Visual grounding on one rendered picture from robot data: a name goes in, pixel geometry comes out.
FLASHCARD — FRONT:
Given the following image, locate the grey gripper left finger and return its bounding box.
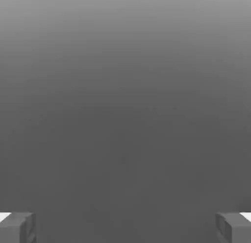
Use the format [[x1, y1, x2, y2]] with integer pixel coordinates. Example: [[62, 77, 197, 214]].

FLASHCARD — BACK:
[[0, 211, 37, 243]]

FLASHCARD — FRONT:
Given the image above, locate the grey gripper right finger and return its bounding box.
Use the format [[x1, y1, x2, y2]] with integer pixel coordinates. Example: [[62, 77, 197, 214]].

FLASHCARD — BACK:
[[215, 211, 251, 243]]

